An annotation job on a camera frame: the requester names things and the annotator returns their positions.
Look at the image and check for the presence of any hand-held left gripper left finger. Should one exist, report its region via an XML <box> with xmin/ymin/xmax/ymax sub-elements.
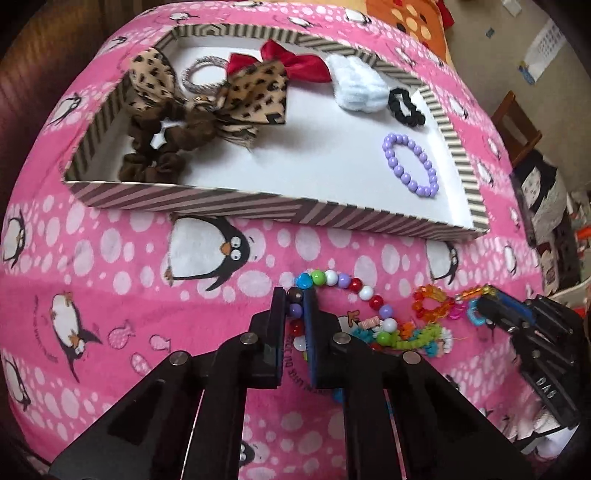
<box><xmin>48</xmin><ymin>287</ymin><xmax>289</xmax><ymax>480</ymax></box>

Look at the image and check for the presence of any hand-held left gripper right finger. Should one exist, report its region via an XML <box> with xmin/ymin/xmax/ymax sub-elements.
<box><xmin>302</xmin><ymin>288</ymin><xmax>522</xmax><ymax>480</ymax></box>

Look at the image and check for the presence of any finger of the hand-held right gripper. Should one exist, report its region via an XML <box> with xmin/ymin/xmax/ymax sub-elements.
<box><xmin>480</xmin><ymin>285</ymin><xmax>539</xmax><ymax>324</ymax></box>
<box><xmin>478</xmin><ymin>300</ymin><xmax>525</xmax><ymax>335</ymax></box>

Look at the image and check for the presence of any multicolour round bead necklace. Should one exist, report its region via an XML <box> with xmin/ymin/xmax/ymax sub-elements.
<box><xmin>286</xmin><ymin>270</ymin><xmax>398</xmax><ymax>361</ymax></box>

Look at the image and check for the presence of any rainbow crystal bead bracelet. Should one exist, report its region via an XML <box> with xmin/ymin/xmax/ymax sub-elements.
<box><xmin>383</xmin><ymin>284</ymin><xmax>492</xmax><ymax>358</ymax></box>

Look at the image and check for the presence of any striped shallow cardboard box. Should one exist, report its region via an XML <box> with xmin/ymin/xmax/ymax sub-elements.
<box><xmin>62</xmin><ymin>23</ymin><xmax>490</xmax><ymax>241</ymax></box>

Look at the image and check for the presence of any purple bead bracelet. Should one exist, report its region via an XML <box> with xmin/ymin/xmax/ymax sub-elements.
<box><xmin>382</xmin><ymin>132</ymin><xmax>439</xmax><ymax>200</ymax></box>

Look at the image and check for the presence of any brown velvet scrunchie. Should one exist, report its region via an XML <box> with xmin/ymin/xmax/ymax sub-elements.
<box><xmin>117</xmin><ymin>99</ymin><xmax>220</xmax><ymax>183</ymax></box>

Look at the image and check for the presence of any black scrunchie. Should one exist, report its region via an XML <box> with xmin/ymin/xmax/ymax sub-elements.
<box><xmin>387</xmin><ymin>88</ymin><xmax>426</xmax><ymax>126</ymax></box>

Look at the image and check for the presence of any white fluffy scrunchie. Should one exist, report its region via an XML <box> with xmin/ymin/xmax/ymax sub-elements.
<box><xmin>325</xmin><ymin>53</ymin><xmax>389</xmax><ymax>112</ymax></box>

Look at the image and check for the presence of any red satin bow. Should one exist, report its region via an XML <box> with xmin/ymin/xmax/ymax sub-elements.
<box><xmin>226</xmin><ymin>39</ymin><xmax>333</xmax><ymax>84</ymax></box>

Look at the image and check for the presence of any silver braided hair tie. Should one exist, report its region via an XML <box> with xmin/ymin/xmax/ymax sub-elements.
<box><xmin>181</xmin><ymin>55</ymin><xmax>232</xmax><ymax>93</ymax></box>

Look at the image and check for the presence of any black remote control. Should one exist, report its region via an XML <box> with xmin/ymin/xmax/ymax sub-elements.
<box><xmin>509</xmin><ymin>171</ymin><xmax>539</xmax><ymax>246</ymax></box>

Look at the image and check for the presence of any black and white cloth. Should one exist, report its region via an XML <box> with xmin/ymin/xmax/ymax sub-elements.
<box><xmin>512</xmin><ymin>152</ymin><xmax>583</xmax><ymax>291</ymax></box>

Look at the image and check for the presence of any pink penguin print blanket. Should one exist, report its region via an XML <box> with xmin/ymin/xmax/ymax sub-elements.
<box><xmin>0</xmin><ymin>0</ymin><xmax>568</xmax><ymax>480</ymax></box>

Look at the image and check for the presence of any wooden chair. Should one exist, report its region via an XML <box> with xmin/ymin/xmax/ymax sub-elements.
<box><xmin>490</xmin><ymin>91</ymin><xmax>543</xmax><ymax>167</ymax></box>

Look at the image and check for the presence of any orange red floral quilt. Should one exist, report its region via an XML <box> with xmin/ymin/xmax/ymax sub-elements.
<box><xmin>365</xmin><ymin>0</ymin><xmax>455</xmax><ymax>63</ymax></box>

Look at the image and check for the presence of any brown wooden slatted panel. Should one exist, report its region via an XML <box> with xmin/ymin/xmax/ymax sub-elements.
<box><xmin>0</xmin><ymin>0</ymin><xmax>148</xmax><ymax>153</ymax></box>

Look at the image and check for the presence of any blue flower bead bracelet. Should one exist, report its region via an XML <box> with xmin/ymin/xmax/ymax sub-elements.
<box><xmin>351</xmin><ymin>316</ymin><xmax>384</xmax><ymax>342</ymax></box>

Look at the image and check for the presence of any wall calendar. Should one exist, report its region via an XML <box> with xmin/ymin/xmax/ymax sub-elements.
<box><xmin>526</xmin><ymin>21</ymin><xmax>566</xmax><ymax>70</ymax></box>

